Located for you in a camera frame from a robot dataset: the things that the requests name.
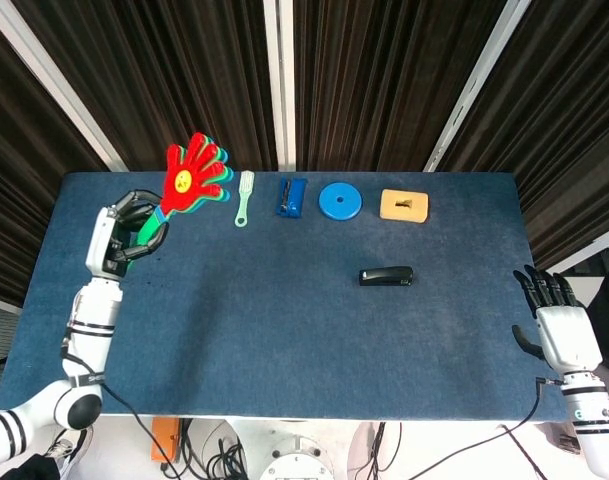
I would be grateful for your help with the black and white sneaker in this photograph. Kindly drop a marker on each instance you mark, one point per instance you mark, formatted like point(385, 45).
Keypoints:
point(69, 445)

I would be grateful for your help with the orange box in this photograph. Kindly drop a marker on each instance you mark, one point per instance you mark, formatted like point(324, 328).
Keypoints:
point(165, 440)

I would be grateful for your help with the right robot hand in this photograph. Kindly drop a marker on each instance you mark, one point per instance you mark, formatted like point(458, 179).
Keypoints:
point(566, 335)

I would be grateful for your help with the blue disc with hole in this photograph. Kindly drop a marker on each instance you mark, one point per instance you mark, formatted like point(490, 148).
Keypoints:
point(331, 205)

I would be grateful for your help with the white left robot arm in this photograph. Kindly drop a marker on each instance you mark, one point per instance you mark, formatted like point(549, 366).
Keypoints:
point(91, 320)

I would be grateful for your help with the red and green hand clapper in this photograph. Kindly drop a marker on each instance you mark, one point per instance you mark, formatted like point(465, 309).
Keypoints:
point(184, 185)

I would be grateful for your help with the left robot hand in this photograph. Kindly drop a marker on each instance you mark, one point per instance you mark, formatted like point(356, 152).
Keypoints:
point(101, 240)

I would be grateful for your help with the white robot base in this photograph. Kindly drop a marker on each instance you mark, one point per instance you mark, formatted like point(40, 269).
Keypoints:
point(296, 455)

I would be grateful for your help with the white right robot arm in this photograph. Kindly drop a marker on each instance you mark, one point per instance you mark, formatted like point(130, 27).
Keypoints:
point(594, 425)

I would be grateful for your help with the yellow sponge block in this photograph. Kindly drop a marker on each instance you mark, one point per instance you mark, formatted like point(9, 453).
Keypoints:
point(391, 210)

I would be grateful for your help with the black stapler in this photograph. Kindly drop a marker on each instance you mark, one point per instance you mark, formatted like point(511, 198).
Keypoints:
point(384, 276)

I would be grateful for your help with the dark pleated curtain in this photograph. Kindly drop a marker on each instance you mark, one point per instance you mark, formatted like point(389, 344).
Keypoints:
point(184, 65)

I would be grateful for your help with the blue table cloth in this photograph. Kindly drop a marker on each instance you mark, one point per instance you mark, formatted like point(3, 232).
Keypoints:
point(284, 325)

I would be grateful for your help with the white frame post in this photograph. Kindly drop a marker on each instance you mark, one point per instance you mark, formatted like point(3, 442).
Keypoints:
point(64, 95)
point(479, 85)
point(280, 85)

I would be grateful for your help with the light green brush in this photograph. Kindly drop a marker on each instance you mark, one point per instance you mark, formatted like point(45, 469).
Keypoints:
point(244, 200)

